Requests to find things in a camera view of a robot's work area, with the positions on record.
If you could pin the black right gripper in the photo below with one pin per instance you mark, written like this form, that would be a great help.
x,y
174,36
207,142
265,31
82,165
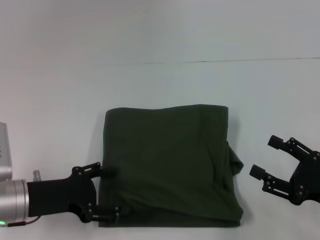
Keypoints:
x,y
306,185

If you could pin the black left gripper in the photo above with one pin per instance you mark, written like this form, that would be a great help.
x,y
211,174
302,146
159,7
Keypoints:
x,y
65,197

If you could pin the dark green FREE t-shirt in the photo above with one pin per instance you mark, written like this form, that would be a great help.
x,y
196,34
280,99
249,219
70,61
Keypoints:
x,y
170,162

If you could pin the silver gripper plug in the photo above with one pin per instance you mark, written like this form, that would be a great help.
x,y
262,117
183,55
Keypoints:
x,y
37,175

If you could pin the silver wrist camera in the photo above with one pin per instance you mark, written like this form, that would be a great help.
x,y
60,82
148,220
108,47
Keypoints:
x,y
5,152

